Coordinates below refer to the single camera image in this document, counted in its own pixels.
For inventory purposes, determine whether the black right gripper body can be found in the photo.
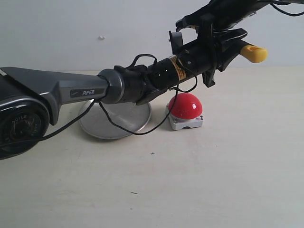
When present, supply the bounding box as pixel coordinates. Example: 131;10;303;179
175;0;261;31

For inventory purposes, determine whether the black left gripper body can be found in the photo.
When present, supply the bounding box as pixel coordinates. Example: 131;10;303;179
174;14;219;88

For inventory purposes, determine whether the yellow black claw hammer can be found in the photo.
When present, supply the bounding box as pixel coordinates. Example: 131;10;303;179
240;41;268;63

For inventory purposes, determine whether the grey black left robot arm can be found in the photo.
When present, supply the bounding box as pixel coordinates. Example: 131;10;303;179
0;14;247;159

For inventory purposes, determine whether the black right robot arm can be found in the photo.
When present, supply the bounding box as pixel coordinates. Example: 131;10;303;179
175;0;304;43

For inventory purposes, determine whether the red dome push button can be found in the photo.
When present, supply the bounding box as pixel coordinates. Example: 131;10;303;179
165;93;204;131

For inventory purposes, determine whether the round stainless steel plate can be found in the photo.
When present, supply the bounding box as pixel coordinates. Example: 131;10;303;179
79;102;152;140

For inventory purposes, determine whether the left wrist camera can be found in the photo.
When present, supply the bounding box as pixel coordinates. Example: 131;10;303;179
169;31;183;55

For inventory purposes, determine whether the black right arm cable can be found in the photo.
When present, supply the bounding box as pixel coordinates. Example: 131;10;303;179
268;0;304;17

